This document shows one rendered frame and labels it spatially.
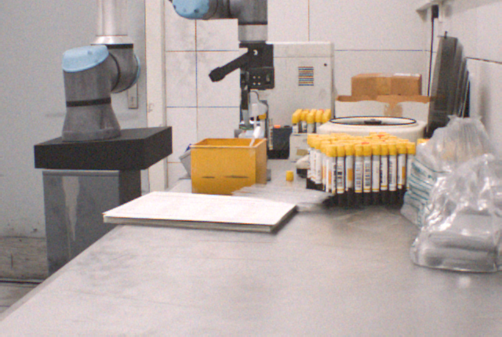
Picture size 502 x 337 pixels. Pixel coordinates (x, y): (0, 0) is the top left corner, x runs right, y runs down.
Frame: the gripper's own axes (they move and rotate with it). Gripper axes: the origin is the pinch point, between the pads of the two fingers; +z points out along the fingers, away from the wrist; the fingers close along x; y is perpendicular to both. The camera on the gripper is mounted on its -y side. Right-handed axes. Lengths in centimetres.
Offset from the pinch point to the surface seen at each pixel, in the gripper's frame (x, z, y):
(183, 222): -73, 9, -2
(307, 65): 37.9, -13.1, 14.2
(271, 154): 5.4, 8.5, 6.1
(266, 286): -104, 10, 14
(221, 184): -45.5, 7.5, 0.3
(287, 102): 38.0, -2.3, 8.2
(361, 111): 8.2, -2.1, 29.2
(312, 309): -113, 10, 20
